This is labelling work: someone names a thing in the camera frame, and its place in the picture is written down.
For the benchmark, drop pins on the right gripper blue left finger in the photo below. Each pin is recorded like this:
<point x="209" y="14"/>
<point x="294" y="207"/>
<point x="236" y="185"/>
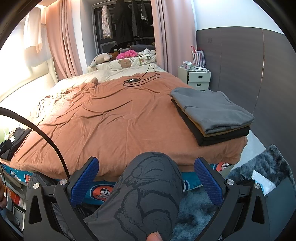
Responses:
<point x="81" y="181"/>

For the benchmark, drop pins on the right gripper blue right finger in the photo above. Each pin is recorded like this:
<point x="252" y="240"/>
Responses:
<point x="211" y="180"/>

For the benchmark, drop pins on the grey t-shirt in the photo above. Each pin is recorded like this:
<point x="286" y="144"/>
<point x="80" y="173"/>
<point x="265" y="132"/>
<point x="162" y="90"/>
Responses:
<point x="212" y="110"/>

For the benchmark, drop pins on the left hand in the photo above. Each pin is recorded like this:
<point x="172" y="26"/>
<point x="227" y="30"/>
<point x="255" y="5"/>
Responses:
<point x="3" y="200"/>

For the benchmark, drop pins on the right hand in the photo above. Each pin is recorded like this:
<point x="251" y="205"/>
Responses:
<point x="155" y="236"/>

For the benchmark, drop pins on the folded black printed t-shirt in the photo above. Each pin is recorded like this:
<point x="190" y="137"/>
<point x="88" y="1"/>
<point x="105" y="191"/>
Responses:
<point x="17" y="138"/>

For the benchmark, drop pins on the grey fluffy floor rug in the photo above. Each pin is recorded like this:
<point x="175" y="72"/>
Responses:
<point x="259" y="200"/>

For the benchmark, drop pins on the cream bed sheet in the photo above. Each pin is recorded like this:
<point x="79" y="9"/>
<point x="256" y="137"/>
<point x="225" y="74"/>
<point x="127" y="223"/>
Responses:
<point x="64" y="88"/>

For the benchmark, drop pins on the folded black garment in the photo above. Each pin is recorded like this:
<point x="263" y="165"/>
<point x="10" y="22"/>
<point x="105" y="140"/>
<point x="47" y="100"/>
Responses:
<point x="210" y="140"/>

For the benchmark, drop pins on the orange-brown blanket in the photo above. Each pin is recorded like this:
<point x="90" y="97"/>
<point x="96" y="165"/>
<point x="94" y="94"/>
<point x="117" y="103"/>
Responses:
<point x="115" y="123"/>

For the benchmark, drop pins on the grey cartoon print trouser leg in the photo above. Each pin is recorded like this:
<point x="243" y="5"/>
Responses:
<point x="145" y="200"/>

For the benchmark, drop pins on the cream padded headboard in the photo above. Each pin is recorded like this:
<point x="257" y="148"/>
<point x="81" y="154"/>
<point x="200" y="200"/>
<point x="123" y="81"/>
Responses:
<point x="16" y="89"/>

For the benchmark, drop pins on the white bedside drawer cabinet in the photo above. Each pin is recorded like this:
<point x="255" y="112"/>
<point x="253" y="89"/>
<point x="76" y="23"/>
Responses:
<point x="195" y="78"/>

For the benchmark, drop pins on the cream plush toy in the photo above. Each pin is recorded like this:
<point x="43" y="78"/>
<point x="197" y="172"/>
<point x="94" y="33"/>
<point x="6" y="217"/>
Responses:
<point x="99" y="59"/>

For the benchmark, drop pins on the bear print pillow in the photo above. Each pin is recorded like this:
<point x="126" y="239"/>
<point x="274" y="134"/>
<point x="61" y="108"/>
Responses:
<point x="122" y="64"/>

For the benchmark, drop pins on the hanging white garment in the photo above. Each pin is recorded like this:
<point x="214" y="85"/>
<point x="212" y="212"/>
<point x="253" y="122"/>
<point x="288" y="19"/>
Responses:
<point x="32" y="34"/>

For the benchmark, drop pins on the left pink curtain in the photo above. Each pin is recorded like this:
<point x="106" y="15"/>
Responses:
<point x="61" y="39"/>

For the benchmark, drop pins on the pink curtain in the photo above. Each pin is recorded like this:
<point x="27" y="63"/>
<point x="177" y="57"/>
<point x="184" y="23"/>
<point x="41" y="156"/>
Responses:
<point x="174" y="33"/>
<point x="61" y="39"/>

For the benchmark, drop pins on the pink fluffy garment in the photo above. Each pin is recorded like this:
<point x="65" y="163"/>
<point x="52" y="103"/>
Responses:
<point x="127" y="54"/>

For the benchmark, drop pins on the black white patterned cloth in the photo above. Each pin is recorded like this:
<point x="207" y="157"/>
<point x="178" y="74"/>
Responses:
<point x="146" y="54"/>

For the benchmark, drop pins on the hanging floral garment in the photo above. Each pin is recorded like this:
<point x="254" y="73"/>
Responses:
<point x="106" y="23"/>

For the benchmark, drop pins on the hanging dark coat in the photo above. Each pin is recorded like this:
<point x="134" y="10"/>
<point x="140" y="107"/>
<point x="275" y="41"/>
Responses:
<point x="123" y="22"/>

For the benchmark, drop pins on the right pink curtain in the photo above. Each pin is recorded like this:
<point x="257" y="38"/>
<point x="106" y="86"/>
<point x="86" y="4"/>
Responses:
<point x="174" y="33"/>

